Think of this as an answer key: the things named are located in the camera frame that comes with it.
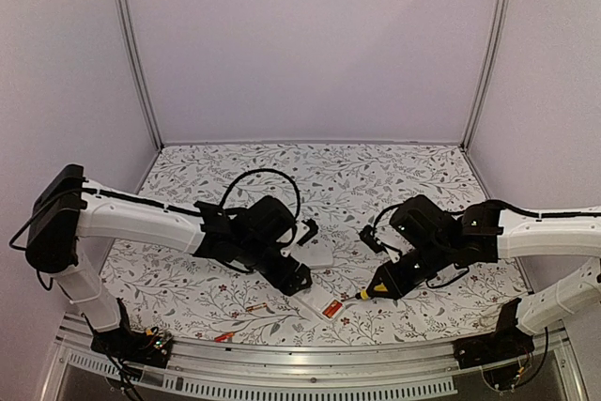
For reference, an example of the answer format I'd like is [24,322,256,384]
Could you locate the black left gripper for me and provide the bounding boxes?
[238,239,314,298]

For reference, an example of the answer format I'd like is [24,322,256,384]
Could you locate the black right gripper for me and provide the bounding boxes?
[367,238,452,301]

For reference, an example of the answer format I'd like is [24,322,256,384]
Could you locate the white remote control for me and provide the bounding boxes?
[291,241,333,270]

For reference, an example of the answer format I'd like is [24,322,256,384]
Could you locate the white remote with green logo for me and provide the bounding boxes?
[292,285,345,322]

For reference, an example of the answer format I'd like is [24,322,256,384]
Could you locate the gold black battery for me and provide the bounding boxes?
[246,302,267,313]

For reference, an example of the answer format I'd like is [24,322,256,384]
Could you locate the yellow handled screwdriver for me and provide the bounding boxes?
[343,290,373,302]

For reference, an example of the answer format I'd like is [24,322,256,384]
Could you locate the red gold battery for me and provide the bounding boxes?
[214,332,235,343]

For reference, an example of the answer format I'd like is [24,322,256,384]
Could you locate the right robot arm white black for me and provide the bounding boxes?
[356,195,600,360]

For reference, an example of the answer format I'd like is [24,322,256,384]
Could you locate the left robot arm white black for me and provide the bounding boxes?
[8,164,317,358]

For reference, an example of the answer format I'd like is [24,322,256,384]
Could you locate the floral patterned table mat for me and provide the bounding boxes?
[101,144,527,347]

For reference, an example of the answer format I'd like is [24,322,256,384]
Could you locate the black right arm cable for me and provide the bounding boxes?
[373,203,408,242]

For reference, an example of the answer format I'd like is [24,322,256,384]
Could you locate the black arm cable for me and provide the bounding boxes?
[373,203,408,242]
[220,166,301,219]

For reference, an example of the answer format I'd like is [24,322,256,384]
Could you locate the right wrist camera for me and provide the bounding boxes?
[359,224,386,254]

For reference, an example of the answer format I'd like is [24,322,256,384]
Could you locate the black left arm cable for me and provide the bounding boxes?
[220,166,301,219]

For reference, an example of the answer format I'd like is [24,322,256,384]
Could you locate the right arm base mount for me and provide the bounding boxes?
[453,331,534,369]

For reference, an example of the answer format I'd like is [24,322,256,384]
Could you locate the front aluminium rail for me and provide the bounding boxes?
[39,315,593,400]

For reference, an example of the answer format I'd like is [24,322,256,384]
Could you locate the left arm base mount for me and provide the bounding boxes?
[91,327,173,369]

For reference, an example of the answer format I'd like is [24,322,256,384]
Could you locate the right aluminium frame post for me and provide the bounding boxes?
[460,0,510,153]

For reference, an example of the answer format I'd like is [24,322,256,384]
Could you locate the aluminium frame post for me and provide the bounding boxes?
[115,0,164,152]
[460,0,510,153]

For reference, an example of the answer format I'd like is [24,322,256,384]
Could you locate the left aluminium frame post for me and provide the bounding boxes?
[115,0,164,152]

